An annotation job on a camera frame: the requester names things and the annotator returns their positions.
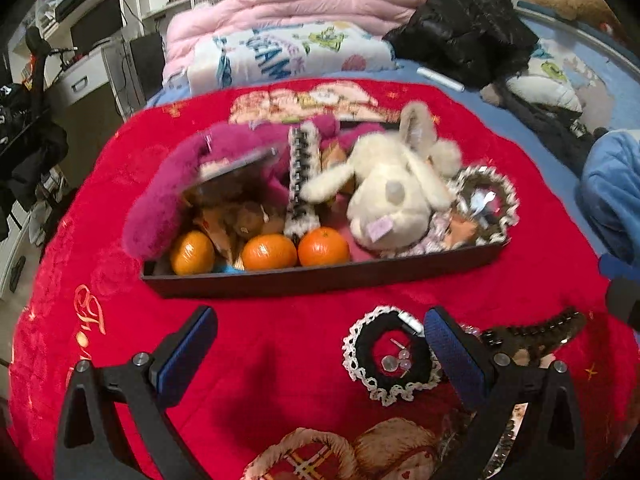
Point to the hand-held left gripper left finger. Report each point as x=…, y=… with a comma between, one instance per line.
x=187, y=355

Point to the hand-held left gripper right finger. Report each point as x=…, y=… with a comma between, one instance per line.
x=455, y=355

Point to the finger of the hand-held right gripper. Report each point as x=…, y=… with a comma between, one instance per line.
x=627, y=305

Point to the brown beaded hair clip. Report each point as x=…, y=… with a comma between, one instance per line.
x=545, y=327

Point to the black scrunchie with white lace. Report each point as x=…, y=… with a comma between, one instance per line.
x=370, y=345

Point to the black shallow tray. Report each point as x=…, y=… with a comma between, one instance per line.
x=310, y=277

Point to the red printed blanket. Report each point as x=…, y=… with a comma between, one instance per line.
x=280, y=350

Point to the orange tangerine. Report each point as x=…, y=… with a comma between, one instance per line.
x=324, y=247
x=270, y=252
x=192, y=252

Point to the blue fleece blanket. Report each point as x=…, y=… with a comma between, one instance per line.
x=615, y=185

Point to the brown snack packet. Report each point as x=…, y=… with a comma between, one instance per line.
x=235, y=225

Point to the silver lace scrunchie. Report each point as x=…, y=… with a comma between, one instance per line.
x=505, y=195

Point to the magenta plush bear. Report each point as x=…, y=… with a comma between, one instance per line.
x=165, y=185

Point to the white plush rabbit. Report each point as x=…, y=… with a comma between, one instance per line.
x=390, y=185

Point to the dark grey scarf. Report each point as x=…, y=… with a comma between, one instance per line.
x=545, y=130

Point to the small mirror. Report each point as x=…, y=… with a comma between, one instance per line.
x=235, y=162

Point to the small cartoon print pillow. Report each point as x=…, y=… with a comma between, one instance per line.
x=545, y=85

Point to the white tube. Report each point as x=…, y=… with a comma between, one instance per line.
x=440, y=78

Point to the black computer tower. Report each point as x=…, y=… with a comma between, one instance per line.
x=147, y=65

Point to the white desk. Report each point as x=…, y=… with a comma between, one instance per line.
x=85, y=80

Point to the brown teddy bear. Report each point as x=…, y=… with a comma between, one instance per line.
x=570, y=2

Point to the white cartoon print pillow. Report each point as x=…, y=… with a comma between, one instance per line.
x=280, y=55

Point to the black puffer jacket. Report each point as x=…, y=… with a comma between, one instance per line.
x=465, y=25

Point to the black monitor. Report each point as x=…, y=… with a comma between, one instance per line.
x=97, y=22

